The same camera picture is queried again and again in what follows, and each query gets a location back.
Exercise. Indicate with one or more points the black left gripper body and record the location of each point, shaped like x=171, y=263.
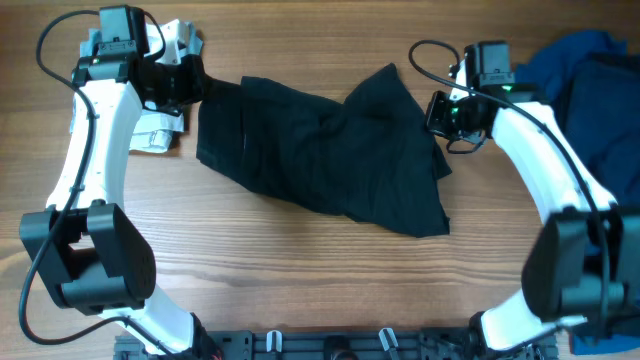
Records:
x=179, y=87

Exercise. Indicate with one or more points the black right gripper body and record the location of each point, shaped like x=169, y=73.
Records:
x=448, y=117

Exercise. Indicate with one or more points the black shorts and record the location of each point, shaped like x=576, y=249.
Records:
x=368, y=158

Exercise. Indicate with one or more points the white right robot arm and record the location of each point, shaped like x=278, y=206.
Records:
x=582, y=274

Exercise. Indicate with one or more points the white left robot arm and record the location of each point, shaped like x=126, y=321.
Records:
x=83, y=247

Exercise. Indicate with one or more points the folded light blue denim garment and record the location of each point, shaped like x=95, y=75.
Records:
x=154, y=131

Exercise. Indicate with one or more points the dark blue garment pile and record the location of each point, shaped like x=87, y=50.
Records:
x=592, y=82

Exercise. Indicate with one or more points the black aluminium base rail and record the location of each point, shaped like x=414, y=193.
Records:
x=427, y=344

